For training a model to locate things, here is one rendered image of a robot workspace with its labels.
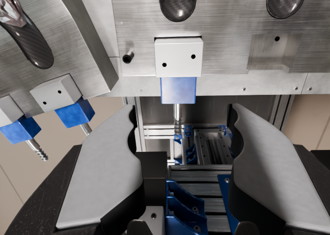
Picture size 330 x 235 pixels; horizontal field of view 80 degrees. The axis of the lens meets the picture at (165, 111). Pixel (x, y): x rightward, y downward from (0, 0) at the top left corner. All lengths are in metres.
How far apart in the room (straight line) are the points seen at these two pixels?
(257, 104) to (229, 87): 0.76
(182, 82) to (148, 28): 0.07
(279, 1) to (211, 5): 0.07
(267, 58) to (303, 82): 0.13
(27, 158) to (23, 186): 0.36
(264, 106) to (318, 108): 0.50
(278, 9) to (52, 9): 0.26
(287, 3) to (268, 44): 0.05
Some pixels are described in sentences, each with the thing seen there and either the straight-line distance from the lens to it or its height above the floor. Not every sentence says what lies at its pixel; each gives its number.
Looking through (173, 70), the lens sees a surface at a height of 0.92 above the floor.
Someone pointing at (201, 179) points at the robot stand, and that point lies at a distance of 0.59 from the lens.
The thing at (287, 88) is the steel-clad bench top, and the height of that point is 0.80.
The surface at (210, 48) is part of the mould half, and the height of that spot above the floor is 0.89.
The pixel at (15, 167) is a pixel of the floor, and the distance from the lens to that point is 2.05.
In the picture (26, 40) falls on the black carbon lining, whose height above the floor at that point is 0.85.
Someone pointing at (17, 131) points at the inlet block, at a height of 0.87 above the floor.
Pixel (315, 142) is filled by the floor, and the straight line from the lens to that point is 1.73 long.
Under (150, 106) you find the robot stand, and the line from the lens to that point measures 1.04.
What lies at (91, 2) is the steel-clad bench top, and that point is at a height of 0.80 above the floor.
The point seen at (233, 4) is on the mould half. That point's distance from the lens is 0.24.
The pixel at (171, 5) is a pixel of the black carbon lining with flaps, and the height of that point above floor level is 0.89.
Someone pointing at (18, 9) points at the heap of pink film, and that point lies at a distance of 0.31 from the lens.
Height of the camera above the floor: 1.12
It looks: 60 degrees down
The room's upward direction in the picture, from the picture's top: 176 degrees counter-clockwise
